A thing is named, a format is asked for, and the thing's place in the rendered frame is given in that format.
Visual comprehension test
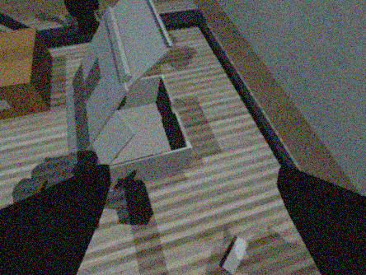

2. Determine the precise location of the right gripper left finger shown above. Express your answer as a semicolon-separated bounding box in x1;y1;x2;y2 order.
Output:
0;165;110;275

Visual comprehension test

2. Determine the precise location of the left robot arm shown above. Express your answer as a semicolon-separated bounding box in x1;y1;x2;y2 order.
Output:
64;0;99;35

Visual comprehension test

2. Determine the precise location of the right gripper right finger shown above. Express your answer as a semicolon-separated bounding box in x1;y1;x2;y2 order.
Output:
277;166;366;275

